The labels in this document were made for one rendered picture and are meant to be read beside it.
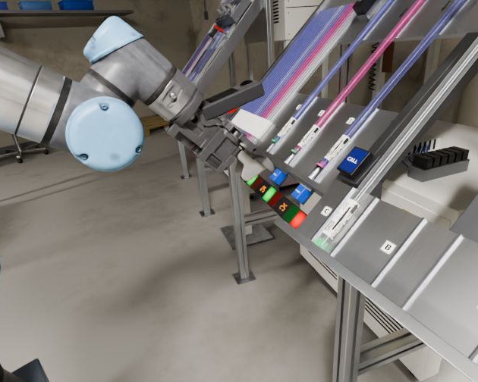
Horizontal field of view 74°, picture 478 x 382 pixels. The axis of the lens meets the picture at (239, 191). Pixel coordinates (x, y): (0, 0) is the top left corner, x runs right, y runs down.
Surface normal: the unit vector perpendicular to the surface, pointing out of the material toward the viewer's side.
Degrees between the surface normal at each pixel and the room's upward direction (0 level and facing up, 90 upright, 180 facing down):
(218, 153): 90
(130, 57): 85
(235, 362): 0
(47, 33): 90
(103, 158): 89
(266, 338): 0
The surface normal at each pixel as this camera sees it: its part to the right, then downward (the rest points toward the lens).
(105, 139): 0.48, 0.33
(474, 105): -0.74, 0.33
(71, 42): 0.67, 0.25
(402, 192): -0.94, 0.21
